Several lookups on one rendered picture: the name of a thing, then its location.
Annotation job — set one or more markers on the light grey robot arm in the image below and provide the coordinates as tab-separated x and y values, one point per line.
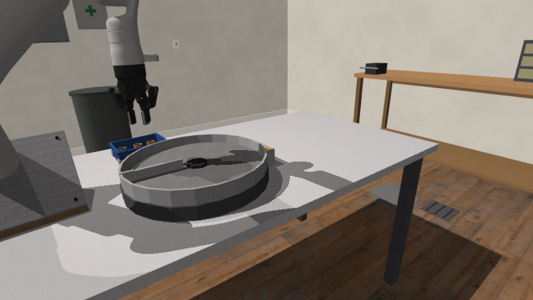
22	22

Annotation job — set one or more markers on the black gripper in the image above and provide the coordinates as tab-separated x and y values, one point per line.
133	85

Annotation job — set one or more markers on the blue crate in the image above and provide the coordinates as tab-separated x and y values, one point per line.
120	156

